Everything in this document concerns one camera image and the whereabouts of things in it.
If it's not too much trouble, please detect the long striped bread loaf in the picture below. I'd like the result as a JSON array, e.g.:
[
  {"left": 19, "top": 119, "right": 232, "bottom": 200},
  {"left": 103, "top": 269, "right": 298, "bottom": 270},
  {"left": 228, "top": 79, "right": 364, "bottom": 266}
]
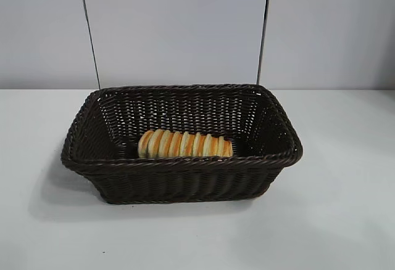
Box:
[{"left": 138, "top": 129, "right": 233, "bottom": 159}]

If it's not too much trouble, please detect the dark brown wicker basket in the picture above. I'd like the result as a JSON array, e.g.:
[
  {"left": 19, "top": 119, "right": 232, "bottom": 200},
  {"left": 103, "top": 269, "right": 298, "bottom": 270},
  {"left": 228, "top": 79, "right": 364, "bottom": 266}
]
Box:
[{"left": 60, "top": 83, "right": 304, "bottom": 205}]

